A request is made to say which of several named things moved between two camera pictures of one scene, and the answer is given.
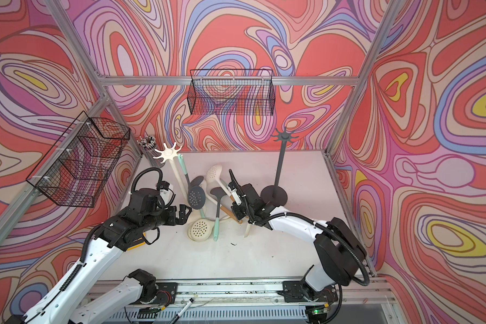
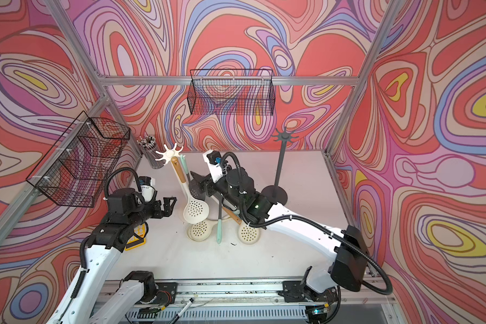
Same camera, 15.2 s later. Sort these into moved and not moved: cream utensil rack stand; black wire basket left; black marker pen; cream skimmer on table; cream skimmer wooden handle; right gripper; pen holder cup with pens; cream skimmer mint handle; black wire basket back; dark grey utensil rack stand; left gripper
Moved: cream skimmer mint handle; right gripper; left gripper; cream skimmer wooden handle
Not moved: pen holder cup with pens; black marker pen; cream utensil rack stand; black wire basket left; cream skimmer on table; black wire basket back; dark grey utensil rack stand
